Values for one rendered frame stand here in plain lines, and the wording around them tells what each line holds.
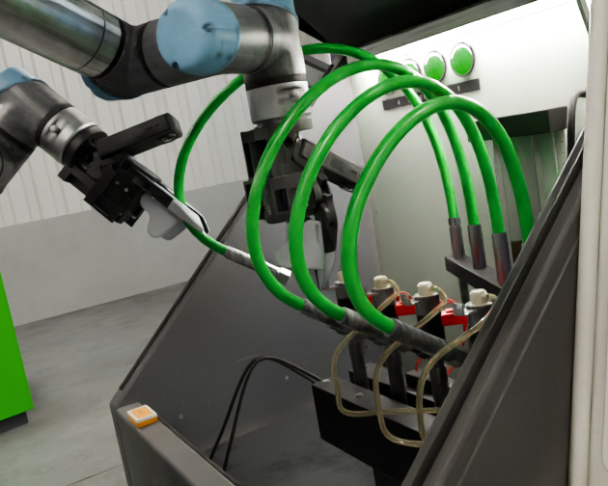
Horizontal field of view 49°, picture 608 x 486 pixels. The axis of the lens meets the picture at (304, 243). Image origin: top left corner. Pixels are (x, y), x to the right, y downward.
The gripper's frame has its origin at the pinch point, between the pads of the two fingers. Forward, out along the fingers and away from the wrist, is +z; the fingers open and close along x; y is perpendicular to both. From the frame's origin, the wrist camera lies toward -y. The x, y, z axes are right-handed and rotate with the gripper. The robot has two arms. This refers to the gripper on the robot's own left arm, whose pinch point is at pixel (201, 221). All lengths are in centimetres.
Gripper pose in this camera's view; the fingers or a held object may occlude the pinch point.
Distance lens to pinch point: 91.2
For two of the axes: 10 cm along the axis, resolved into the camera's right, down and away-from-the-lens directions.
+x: -1.3, -0.6, -9.9
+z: 7.8, 6.1, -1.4
